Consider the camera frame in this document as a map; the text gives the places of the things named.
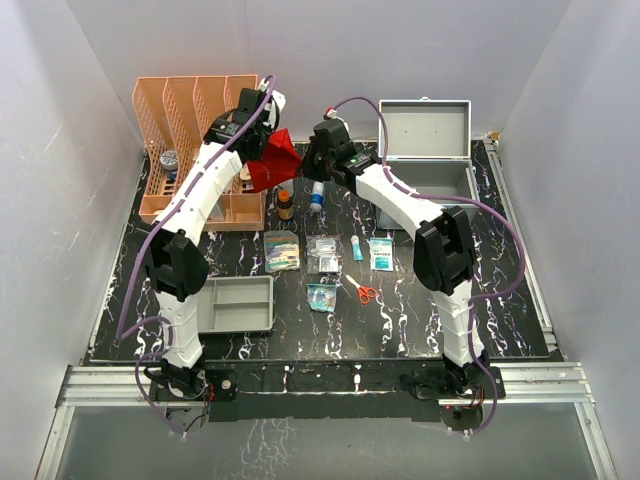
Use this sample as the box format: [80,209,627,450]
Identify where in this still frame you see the teal ointment tube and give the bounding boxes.
[350,235,364,262]

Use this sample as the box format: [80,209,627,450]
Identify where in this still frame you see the orange plastic file organizer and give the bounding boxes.
[132,74,266,232]

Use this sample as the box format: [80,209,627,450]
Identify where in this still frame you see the small blue label bottle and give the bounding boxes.
[309,181,324,213]

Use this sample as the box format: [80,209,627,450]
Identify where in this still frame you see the red first aid pouch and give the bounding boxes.
[246,129,302,193]

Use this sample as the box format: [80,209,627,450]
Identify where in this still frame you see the green bandage packet bag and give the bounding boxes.
[263,230,300,273]

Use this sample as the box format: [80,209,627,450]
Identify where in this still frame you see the orange handled scissors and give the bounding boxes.
[345,274,378,305]

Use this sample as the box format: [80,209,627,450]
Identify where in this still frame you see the white pill bottle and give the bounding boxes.
[278,179,294,197]

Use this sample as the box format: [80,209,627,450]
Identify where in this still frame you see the clear zip bag of wipes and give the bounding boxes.
[306,235,340,274]

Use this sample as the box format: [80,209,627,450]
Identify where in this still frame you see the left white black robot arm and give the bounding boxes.
[144,83,286,399]

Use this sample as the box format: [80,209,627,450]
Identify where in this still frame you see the brown syrup bottle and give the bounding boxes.
[276,189,294,221]

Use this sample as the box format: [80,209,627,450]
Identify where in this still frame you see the grey plastic divided tray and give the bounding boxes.
[196,275,274,334]

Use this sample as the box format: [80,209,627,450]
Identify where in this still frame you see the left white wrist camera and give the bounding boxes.
[258,90,286,131]

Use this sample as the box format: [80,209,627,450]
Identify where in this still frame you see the medical gauze packet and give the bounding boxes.
[369,237,394,272]

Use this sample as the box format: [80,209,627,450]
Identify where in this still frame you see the grey metal medicine case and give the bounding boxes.
[378,98,478,200]

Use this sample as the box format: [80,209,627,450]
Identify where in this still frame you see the small bag of blue items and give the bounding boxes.
[307,284,337,313]

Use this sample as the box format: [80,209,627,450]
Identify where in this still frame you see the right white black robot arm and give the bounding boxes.
[299,116,487,397]

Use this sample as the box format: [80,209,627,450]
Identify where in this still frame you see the round blue tin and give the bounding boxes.
[160,150,179,182]

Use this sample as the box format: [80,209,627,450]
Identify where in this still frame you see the aluminium frame rail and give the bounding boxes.
[35,135,618,480]

